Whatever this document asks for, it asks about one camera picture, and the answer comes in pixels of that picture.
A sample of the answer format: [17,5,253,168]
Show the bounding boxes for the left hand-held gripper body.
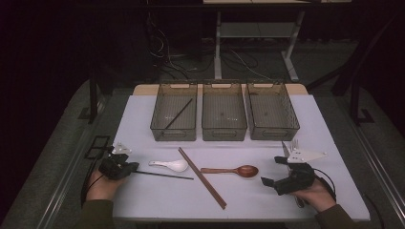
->
[98,141,133,181]

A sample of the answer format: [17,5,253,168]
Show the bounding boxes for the thin black cable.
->
[362,191,385,229]

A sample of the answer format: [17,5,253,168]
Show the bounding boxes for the white metal table frame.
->
[213,10,307,83]

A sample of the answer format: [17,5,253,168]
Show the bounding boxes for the brown wooden chopstick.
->
[179,146,227,209]
[178,147,225,210]

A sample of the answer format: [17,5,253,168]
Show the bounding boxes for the grey metal rail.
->
[335,94,405,220]
[36,127,96,229]

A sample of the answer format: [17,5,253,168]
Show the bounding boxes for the bundle of floor cables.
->
[146,12,275,80]

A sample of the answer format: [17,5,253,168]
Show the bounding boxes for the white ceramic spoon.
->
[148,158,189,174]

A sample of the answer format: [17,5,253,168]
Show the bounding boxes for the brown wooden spoon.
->
[200,164,260,179]

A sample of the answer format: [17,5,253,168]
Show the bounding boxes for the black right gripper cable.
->
[313,167,338,202]

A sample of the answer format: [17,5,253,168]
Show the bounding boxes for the person's left hand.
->
[85,168,127,202]

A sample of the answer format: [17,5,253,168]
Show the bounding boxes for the person's right hand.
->
[290,177,337,214]

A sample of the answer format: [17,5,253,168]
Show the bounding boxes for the white table mat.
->
[109,94,371,222]

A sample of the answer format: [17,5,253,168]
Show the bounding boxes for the black metal stand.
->
[77,68,106,125]
[305,13,399,127]

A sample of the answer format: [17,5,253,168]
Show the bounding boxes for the smoky clear plastic bin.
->
[201,83,248,142]
[150,83,199,142]
[246,82,301,141]

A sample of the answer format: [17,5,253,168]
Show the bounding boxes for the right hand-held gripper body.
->
[274,149,329,196]

